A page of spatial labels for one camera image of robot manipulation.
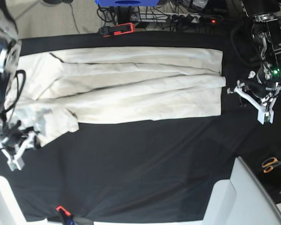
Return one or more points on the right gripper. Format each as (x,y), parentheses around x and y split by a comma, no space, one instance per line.
(11,138)

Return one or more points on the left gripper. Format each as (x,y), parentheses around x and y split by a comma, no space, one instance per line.
(259,88)

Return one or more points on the white T-shirt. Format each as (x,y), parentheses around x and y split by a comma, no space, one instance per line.
(112,85)

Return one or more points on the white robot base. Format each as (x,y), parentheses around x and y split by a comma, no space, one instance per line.
(10,212)
(241,200)

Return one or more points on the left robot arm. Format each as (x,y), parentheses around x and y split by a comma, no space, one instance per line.
(265,35)

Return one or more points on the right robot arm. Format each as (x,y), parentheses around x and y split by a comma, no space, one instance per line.
(12,81)

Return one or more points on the orange clamp bottom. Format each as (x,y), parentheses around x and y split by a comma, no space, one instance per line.
(64,215)

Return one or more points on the black power strip red light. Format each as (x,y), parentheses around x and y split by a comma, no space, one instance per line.
(209,20)

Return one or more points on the black table cloth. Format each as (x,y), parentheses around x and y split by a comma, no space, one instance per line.
(151,171)

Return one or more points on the white power strip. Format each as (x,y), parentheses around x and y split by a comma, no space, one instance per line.
(162,17)

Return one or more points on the orange black clamp top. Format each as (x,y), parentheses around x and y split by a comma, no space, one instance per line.
(117,30)

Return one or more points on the blue plastic box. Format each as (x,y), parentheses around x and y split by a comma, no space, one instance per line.
(127,3)

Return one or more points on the orange handled scissors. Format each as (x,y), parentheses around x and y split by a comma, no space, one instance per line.
(269,164)

